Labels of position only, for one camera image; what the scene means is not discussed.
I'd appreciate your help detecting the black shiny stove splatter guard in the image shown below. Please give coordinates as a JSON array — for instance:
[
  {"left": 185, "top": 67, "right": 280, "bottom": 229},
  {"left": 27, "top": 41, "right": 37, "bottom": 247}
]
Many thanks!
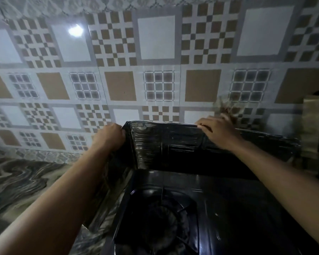
[{"left": 81, "top": 121, "right": 301, "bottom": 237}]

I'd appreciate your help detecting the tan blurry container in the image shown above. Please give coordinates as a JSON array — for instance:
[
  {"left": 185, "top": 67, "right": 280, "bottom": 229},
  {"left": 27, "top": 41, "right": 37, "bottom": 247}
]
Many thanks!
[{"left": 301, "top": 95, "right": 319, "bottom": 171}]

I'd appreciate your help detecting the person's right forearm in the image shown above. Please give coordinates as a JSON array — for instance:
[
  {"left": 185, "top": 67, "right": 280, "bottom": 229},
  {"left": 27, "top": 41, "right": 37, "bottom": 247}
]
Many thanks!
[{"left": 225, "top": 139, "right": 319, "bottom": 239}]

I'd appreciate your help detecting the person's left forearm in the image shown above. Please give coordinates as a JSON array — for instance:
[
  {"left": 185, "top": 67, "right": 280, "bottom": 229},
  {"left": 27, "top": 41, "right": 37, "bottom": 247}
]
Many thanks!
[{"left": 0, "top": 144, "right": 115, "bottom": 255}]

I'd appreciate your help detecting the black burner grate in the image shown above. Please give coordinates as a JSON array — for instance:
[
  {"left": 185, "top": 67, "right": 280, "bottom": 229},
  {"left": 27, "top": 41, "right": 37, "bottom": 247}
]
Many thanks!
[{"left": 114, "top": 185, "right": 200, "bottom": 255}]

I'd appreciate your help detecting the black gas stove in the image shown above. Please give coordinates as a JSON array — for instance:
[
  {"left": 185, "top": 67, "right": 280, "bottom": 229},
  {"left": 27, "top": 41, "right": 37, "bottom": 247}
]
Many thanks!
[{"left": 102, "top": 168, "right": 319, "bottom": 255}]

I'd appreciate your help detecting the person's right hand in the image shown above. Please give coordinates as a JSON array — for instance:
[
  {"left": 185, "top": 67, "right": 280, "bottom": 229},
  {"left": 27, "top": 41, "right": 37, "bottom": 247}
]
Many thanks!
[{"left": 195, "top": 113, "right": 245, "bottom": 151}]

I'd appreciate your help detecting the person's left hand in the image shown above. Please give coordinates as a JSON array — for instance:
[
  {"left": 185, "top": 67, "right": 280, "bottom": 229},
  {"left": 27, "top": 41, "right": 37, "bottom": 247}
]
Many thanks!
[{"left": 92, "top": 123, "right": 127, "bottom": 153}]

